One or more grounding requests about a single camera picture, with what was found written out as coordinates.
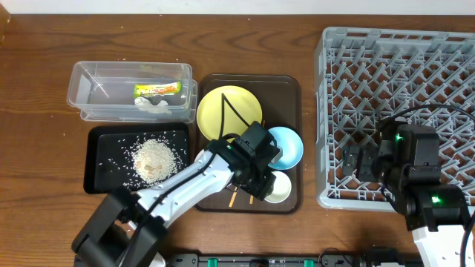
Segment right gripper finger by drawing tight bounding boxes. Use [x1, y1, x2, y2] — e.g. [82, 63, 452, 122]
[342, 145, 361, 176]
[358, 147, 379, 181]

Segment light blue bowl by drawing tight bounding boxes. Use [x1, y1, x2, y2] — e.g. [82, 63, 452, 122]
[269, 126, 304, 171]

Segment small white green cup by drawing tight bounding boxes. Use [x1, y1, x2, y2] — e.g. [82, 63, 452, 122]
[264, 171, 292, 204]

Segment yellow plate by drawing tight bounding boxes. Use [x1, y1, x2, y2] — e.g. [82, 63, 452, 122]
[197, 85, 263, 140]

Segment pile of rice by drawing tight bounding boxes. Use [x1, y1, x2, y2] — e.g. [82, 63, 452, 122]
[98, 133, 186, 188]

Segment green orange snack wrapper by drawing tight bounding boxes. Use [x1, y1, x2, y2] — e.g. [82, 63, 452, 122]
[133, 82, 182, 98]

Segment white tissue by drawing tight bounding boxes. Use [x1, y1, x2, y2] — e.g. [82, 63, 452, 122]
[134, 96, 171, 114]

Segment white bowl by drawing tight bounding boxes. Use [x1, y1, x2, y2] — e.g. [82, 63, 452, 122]
[194, 149, 205, 162]

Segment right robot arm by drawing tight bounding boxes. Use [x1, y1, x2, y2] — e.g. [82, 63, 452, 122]
[342, 121, 474, 266]

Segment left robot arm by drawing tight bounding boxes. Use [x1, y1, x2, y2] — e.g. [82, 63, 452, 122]
[71, 137, 281, 266]

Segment grey dishwasher rack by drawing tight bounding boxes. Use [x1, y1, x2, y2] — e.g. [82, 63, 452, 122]
[315, 27, 474, 211]

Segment left wooden chopstick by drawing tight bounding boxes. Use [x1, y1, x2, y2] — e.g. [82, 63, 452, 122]
[229, 187, 238, 208]

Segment dark brown serving tray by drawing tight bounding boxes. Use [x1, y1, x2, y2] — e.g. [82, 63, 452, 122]
[196, 74, 303, 214]

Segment lower clear plastic bin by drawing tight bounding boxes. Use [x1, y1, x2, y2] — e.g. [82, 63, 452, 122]
[80, 80, 198, 124]

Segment clear plastic bin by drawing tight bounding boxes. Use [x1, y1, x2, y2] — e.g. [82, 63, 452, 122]
[67, 61, 192, 110]
[80, 80, 198, 124]

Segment black tray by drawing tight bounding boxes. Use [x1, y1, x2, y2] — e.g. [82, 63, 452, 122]
[83, 122, 190, 194]

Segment upper clear plastic bin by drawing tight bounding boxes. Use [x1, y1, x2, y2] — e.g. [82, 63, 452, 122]
[67, 61, 192, 110]

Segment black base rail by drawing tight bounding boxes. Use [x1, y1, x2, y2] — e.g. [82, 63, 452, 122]
[166, 254, 423, 267]

